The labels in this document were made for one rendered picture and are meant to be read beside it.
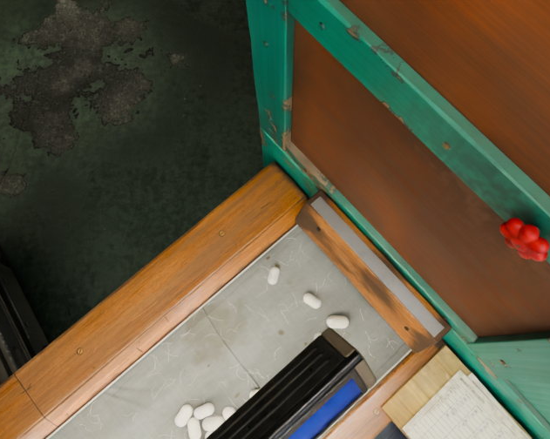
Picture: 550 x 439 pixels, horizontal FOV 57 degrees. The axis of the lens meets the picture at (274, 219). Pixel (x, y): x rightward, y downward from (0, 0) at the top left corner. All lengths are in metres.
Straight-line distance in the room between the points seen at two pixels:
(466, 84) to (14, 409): 0.85
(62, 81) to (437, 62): 1.77
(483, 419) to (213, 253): 0.52
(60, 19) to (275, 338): 1.65
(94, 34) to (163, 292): 1.40
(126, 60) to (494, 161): 1.73
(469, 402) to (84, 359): 0.64
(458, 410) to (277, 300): 0.34
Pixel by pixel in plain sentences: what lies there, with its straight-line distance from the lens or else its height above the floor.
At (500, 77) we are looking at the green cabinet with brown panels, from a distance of 0.39.
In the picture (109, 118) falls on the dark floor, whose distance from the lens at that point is 1.94.
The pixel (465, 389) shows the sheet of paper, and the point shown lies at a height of 0.78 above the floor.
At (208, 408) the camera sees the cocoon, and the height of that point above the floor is 0.76.
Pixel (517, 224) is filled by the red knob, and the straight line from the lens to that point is 0.45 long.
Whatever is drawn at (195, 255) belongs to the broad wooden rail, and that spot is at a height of 0.76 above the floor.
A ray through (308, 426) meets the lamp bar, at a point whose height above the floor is 1.08.
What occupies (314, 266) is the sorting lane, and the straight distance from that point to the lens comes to 0.92.
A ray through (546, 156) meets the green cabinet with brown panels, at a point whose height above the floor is 1.30.
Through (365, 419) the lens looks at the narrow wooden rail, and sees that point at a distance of 0.90.
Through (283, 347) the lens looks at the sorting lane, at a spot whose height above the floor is 0.74.
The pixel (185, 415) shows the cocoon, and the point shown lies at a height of 0.76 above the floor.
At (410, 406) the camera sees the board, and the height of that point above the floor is 0.78.
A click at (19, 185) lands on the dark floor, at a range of 1.97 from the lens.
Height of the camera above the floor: 1.65
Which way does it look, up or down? 75 degrees down
